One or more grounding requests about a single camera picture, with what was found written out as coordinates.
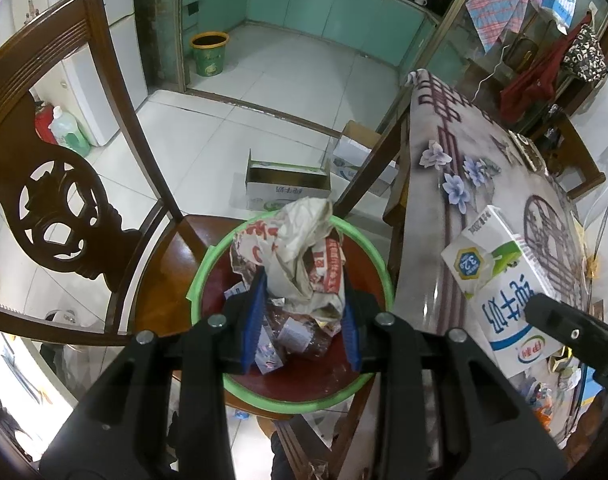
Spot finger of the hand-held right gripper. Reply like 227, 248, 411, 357
525, 294, 608, 396

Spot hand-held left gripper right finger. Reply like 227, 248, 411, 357
340, 275, 570, 480

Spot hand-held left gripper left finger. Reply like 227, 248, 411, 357
38, 270, 269, 480

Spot white milk carton box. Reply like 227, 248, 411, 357
441, 205, 567, 378

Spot red basin with green rim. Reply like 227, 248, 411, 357
188, 210, 395, 415

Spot white paper wrapper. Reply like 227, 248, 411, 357
229, 197, 347, 321

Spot small white packet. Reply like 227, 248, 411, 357
254, 325, 285, 374

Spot carved wooden chair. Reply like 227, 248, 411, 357
0, 0, 402, 480

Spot open white cardboard box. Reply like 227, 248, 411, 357
331, 120, 399, 196
245, 149, 332, 212

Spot plain wooden chair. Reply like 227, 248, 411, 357
529, 110, 607, 201

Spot white plastic bag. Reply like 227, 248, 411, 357
0, 310, 79, 411

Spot red garment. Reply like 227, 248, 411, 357
499, 12, 592, 118

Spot dark patterned bag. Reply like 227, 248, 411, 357
561, 22, 608, 83

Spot green detergent bottle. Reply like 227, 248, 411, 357
48, 105, 92, 157

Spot green waste bin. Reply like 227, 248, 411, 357
190, 31, 231, 78

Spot red bottle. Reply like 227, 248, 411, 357
34, 102, 59, 146

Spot white refrigerator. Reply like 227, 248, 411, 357
11, 0, 149, 148

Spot plaid towel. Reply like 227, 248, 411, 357
465, 0, 537, 56

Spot teal kitchen cabinets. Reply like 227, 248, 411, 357
181, 0, 442, 68

